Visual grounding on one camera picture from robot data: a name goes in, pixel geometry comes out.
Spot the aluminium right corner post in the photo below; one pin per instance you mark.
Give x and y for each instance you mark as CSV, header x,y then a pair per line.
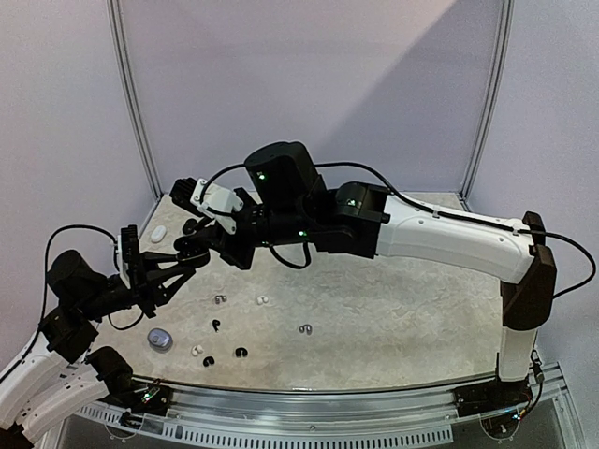
x,y
496,70

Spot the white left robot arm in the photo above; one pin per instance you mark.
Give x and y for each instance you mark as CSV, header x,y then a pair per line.
x,y
57,373

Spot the white earbud lower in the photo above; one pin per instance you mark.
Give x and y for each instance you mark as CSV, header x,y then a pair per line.
x,y
196,351

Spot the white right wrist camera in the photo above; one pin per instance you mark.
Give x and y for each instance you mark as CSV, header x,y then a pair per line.
x,y
208,200

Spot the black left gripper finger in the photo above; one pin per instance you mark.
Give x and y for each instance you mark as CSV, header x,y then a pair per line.
x,y
153,261
169,279

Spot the silver earbud right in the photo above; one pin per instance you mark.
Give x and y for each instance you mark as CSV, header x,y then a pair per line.
x,y
306,329

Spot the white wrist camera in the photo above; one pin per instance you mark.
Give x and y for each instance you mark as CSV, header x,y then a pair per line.
x,y
127,252
208,200

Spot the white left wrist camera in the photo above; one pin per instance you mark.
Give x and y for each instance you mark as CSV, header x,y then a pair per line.
x,y
127,252

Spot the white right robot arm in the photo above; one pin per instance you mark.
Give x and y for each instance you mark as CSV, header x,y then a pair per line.
x,y
293,205

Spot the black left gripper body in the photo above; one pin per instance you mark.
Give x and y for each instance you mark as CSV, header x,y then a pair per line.
x,y
142,293

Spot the white oval charging case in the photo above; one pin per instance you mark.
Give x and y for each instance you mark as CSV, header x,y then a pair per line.
x,y
158,234

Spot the glossy black earbud charging case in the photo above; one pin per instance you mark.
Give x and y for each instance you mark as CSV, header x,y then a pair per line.
x,y
190,250

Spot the small black closed case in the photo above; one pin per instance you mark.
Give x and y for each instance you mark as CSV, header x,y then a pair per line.
x,y
189,227

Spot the white perforated cable tray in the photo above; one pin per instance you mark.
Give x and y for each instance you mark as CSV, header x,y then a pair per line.
x,y
221,434

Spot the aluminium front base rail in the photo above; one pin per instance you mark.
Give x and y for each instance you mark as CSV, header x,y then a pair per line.
x,y
552,423

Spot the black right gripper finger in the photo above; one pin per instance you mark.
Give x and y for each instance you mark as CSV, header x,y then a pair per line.
x,y
213,241
206,225

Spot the aluminium left corner post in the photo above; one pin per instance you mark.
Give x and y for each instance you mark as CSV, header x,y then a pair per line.
x,y
116,18

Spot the aluminium corner post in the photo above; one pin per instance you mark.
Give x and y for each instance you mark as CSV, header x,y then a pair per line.
x,y
116,18
496,70

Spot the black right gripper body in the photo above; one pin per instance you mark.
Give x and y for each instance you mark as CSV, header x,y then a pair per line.
x,y
232,238

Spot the silver blue charging case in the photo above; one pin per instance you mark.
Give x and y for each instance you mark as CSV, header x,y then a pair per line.
x,y
160,340

